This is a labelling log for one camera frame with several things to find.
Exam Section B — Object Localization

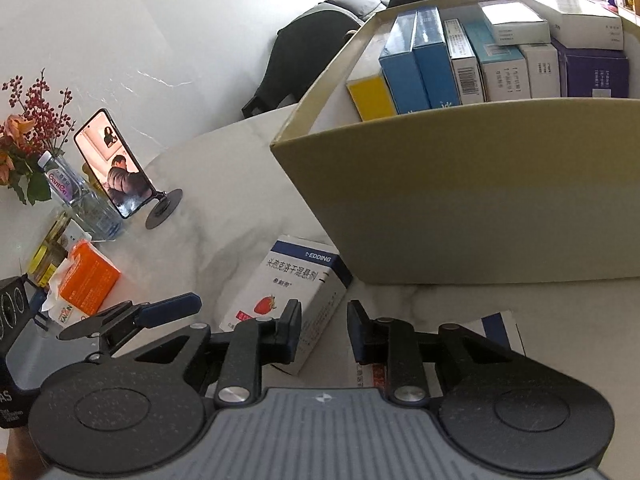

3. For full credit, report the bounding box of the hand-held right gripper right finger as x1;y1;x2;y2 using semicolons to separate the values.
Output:
347;300;513;405

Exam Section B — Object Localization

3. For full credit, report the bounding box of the white navy medicine box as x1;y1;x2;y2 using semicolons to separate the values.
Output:
300;310;527;391

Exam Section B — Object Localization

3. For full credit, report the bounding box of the light blue medicine box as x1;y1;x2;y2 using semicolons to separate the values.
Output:
465;20;533;103

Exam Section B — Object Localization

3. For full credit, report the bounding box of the small white carton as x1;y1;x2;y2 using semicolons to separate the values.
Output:
64;220;95;247

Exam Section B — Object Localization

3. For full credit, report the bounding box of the tan cardboard box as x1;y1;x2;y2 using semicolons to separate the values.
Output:
270;0;640;286

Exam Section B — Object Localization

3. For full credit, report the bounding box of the smartphone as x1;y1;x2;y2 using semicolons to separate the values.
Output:
73;108;156;220

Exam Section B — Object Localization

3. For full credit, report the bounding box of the red berry bouquet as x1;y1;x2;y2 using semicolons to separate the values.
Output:
0;67;77;206

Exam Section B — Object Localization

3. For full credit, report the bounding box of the purple box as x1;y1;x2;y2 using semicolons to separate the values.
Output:
550;37;631;98

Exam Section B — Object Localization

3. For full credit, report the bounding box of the large white medicine box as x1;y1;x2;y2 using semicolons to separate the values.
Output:
346;72;399;122

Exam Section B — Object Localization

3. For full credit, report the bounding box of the white strawberry medicine box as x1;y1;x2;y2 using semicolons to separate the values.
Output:
220;234;354;377

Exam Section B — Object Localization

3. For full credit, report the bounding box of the orange box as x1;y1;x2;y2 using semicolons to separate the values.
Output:
39;239;124;328

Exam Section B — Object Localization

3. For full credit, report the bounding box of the white barcode medicine box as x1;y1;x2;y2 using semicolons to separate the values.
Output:
517;42;562;100

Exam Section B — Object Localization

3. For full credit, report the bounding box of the white marble desktop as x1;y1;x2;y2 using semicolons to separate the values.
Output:
0;102;640;396

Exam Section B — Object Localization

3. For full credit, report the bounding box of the black chair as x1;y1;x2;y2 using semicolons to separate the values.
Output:
241;92;276;120

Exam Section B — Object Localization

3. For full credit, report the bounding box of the yellow lidded jar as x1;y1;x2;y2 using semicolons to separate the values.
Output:
27;210;71;287

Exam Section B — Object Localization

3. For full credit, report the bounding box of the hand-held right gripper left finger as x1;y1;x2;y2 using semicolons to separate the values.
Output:
135;300;302;408

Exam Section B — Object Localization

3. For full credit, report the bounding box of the white yellow-green medicine box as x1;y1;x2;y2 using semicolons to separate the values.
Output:
477;0;552;44

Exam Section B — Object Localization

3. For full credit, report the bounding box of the black phone stand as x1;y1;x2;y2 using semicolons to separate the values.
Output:
145;189;184;231

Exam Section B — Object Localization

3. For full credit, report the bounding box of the clear water bottle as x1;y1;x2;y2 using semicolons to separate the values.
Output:
75;180;127;242

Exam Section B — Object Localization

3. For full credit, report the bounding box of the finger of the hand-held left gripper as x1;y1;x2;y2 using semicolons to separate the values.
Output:
59;292;203;363

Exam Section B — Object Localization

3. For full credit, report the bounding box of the large white carton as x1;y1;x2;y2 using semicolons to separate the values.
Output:
515;0;625;52

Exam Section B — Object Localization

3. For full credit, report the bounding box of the white green medicine box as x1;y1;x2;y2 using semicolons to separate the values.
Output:
443;17;487;106

